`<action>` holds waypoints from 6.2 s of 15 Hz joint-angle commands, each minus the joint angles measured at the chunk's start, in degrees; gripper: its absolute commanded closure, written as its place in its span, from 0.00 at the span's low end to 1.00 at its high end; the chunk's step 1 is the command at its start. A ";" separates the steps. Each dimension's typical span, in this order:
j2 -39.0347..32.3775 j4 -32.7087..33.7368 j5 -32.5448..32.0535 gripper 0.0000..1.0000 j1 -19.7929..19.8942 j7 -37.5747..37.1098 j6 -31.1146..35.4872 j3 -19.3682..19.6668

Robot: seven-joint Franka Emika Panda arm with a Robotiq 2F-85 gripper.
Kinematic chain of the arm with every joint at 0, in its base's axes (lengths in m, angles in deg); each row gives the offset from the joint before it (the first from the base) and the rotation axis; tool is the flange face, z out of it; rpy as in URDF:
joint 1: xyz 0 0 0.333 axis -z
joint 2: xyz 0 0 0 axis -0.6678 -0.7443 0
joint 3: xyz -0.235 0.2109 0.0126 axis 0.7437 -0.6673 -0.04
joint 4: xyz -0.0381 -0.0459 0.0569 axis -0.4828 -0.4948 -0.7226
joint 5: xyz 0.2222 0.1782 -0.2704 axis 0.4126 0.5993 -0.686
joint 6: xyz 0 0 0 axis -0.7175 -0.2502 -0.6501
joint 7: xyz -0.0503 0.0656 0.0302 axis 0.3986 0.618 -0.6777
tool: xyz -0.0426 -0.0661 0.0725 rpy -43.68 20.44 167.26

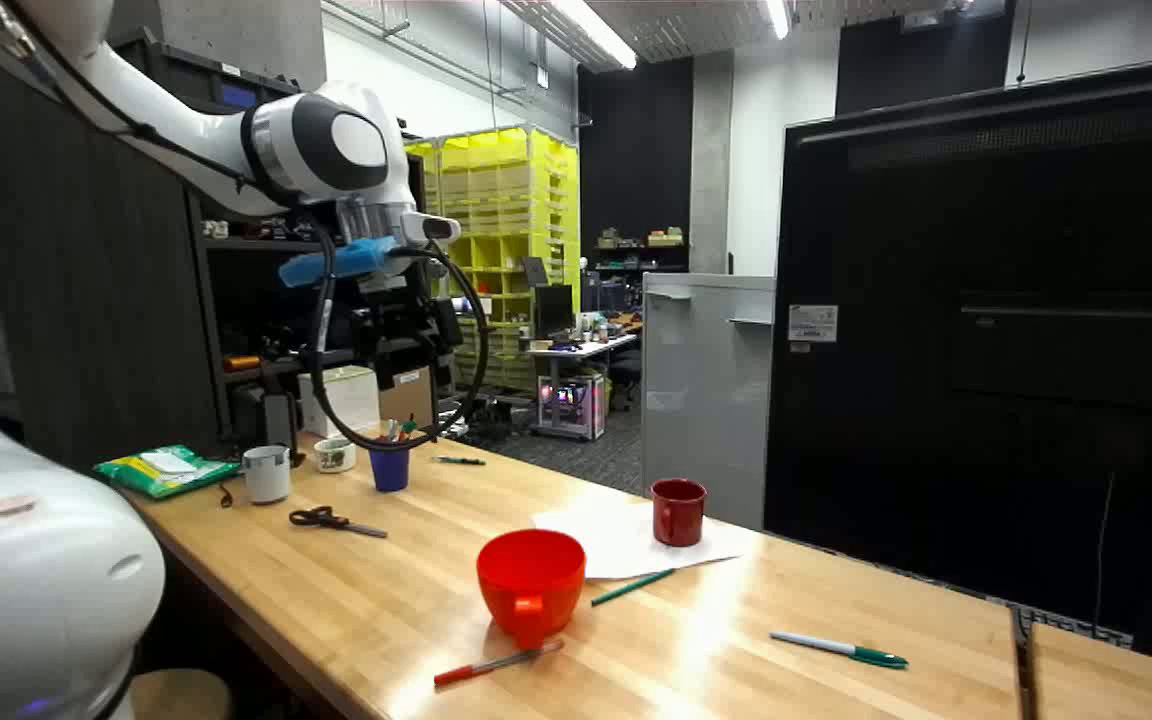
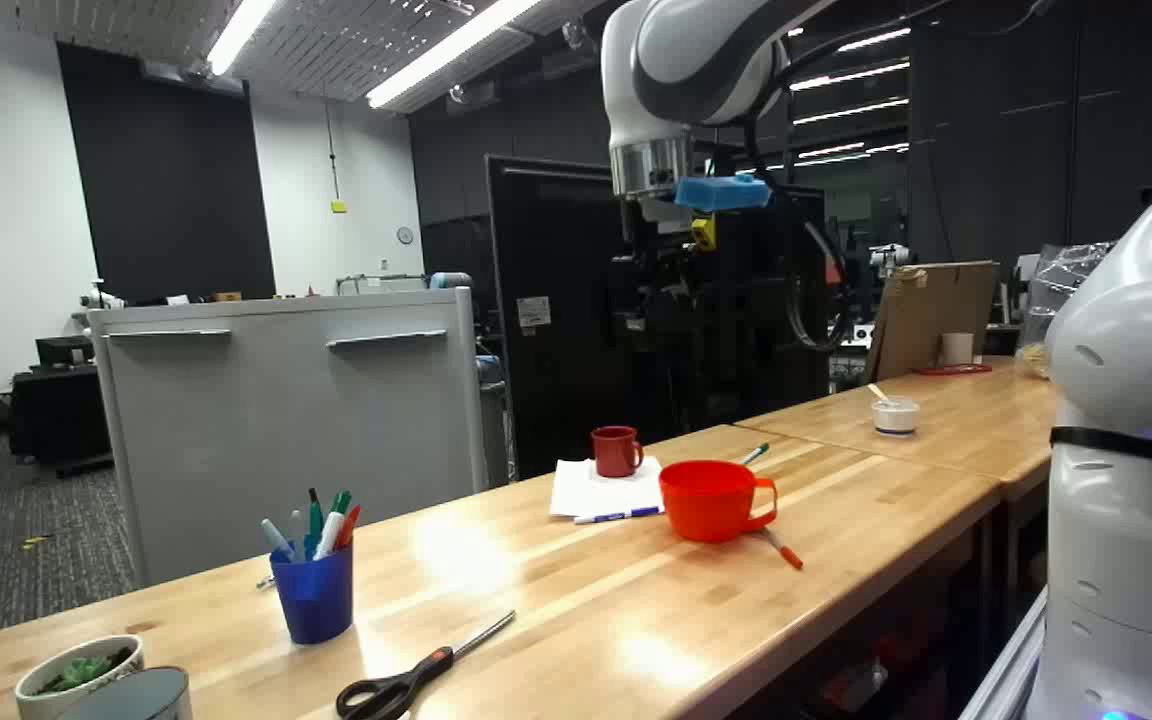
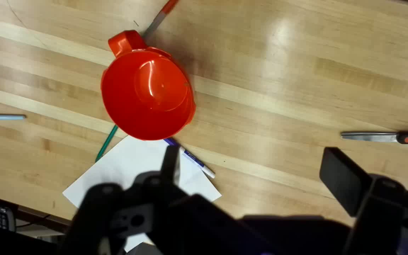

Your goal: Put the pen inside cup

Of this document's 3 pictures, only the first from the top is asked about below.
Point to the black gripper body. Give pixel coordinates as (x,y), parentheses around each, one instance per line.
(398,329)

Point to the large red plastic cup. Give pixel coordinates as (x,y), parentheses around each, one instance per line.
(528,583)

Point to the red pen on table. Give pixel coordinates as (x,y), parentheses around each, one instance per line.
(484,667)

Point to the white mug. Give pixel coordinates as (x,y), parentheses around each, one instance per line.
(266,473)

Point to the pens in blue cup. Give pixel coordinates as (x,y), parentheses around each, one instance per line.
(398,431)

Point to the green wipes packet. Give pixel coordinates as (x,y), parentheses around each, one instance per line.
(163,473)

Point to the yellow bin shelf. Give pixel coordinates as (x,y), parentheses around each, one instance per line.
(516,205)

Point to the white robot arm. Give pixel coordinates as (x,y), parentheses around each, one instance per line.
(80,574)

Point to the pen on white paper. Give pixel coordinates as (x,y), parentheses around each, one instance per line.
(644,583)

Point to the small white bowl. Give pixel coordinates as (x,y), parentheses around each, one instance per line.
(332,453)

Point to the black handled scissors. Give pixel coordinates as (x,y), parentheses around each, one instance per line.
(329,516)

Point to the black display panel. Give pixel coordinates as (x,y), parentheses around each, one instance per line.
(963,347)

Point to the small dark red mug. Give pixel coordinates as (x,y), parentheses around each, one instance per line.
(676,512)

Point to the grey metal cabinet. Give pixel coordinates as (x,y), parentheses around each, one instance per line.
(704,382)

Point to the blue plastic pen cup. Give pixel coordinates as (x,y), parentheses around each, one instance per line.
(391,467)

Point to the green capped marker pen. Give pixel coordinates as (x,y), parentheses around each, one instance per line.
(863,654)

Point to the white paper sheet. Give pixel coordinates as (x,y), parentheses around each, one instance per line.
(616,542)

